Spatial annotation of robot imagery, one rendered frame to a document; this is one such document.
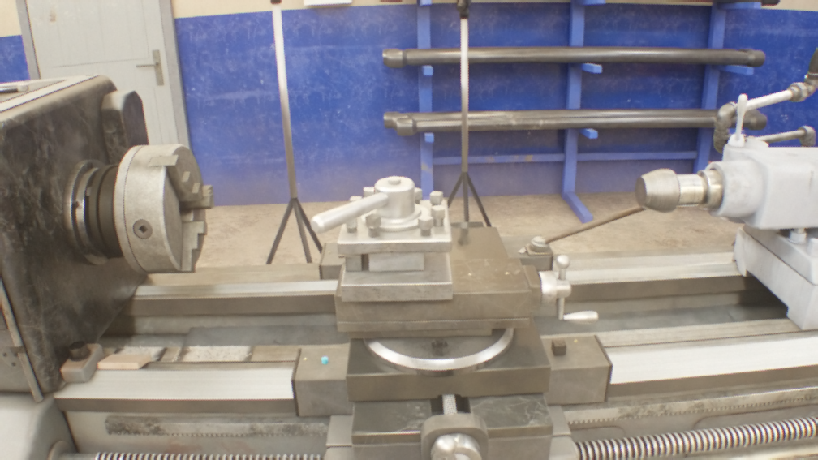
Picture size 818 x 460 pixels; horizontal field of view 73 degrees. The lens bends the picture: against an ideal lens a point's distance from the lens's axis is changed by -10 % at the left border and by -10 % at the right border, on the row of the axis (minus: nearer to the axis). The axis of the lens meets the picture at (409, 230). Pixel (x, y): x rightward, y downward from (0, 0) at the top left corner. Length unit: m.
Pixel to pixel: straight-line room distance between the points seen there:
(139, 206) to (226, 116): 3.23
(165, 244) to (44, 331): 0.26
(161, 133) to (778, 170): 3.89
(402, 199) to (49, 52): 3.99
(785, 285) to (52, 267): 1.44
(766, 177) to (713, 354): 0.36
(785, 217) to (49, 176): 1.39
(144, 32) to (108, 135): 3.03
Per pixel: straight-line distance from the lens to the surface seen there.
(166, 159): 1.15
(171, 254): 1.14
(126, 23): 4.42
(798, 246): 1.39
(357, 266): 0.93
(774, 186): 1.29
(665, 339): 1.25
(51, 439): 1.25
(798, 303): 1.39
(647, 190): 1.22
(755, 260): 1.52
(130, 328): 1.59
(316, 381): 1.03
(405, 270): 0.93
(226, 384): 1.12
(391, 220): 0.90
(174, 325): 1.54
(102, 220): 1.20
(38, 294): 1.14
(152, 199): 1.11
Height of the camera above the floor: 1.48
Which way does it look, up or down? 23 degrees down
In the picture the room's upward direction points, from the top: 2 degrees counter-clockwise
